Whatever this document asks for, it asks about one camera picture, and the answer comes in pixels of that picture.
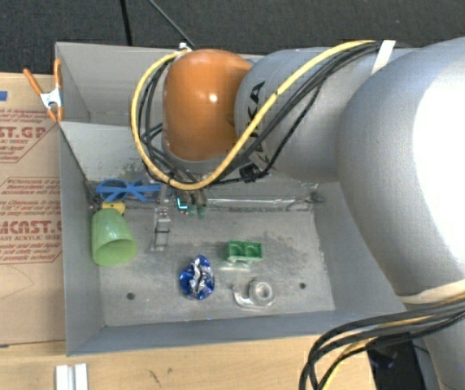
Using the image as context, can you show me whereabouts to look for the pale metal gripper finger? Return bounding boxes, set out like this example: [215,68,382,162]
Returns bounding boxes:
[149,207,163,254]
[159,207,173,254]

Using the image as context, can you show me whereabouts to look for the light green plastic cup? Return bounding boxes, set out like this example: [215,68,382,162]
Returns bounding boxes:
[90,208,140,268]

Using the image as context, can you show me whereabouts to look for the small yellow toy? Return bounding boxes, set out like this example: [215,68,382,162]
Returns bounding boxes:
[101,201,127,216]

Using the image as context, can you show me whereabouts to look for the blue and silver crumpled wrapper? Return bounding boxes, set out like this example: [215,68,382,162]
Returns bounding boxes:
[178,253,216,301]

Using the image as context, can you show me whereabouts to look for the blue sunglasses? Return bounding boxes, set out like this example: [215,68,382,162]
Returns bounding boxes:
[93,178,163,203]

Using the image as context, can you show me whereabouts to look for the green plastic connector block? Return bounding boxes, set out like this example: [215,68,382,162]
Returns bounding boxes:
[225,240,263,266]

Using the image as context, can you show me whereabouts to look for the grey metal bin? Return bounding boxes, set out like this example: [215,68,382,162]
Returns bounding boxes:
[53,41,409,358]

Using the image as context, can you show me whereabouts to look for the brown cardboard board red print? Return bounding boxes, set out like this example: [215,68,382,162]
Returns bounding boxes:
[0,70,67,349]

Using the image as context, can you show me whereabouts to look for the black cylinder on white bracket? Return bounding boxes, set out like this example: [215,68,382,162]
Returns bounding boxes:
[238,162,267,184]

